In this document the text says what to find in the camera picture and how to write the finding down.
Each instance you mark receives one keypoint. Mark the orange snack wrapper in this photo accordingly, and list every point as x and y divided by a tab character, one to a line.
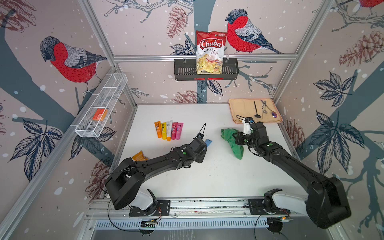
139	157

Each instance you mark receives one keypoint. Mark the beige cloth mat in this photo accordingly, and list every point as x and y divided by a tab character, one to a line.
245	108

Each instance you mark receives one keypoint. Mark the yellow toothpaste tube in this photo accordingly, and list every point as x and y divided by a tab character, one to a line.
164	131

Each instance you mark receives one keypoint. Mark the aluminium front rail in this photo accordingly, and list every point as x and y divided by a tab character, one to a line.
182	208

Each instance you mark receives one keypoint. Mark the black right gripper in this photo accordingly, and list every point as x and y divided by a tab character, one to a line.
238	137

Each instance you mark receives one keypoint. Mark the white orange-capped toothpaste tube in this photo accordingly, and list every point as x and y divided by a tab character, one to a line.
169	127

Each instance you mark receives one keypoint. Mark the white wire shelf basket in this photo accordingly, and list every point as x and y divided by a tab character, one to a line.
105	99

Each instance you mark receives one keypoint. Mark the orange packet in basket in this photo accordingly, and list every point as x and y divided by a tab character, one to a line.
100	115

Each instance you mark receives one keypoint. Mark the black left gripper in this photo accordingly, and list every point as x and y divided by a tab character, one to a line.
202	156

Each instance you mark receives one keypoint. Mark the red cassava chips bag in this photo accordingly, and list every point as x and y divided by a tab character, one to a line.
210	52

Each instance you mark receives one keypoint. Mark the black wall basket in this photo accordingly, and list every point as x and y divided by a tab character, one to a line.
191	70

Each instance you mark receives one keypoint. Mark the purple spoon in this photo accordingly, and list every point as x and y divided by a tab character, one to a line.
273	113

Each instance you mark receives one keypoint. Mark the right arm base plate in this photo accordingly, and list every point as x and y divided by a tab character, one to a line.
261	206

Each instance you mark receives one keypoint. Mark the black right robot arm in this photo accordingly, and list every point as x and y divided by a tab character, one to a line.
326	200

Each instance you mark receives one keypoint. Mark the dark pink toothpaste tube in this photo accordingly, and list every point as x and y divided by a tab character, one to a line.
174	130

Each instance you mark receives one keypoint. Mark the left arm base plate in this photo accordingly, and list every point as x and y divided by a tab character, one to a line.
159	208

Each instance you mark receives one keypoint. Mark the orange toothpaste tube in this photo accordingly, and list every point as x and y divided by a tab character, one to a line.
158	126

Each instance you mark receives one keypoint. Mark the green microfibre cloth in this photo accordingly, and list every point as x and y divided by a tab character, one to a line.
228	136

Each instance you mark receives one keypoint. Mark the black ladle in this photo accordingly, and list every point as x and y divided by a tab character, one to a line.
257	114

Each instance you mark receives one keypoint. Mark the light blue toothpaste tube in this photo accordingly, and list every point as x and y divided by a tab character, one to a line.
208	142

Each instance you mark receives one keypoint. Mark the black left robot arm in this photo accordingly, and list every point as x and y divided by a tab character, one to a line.
124	183

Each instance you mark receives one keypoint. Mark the light pink toothpaste tube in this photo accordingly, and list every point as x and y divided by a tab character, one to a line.
179	130

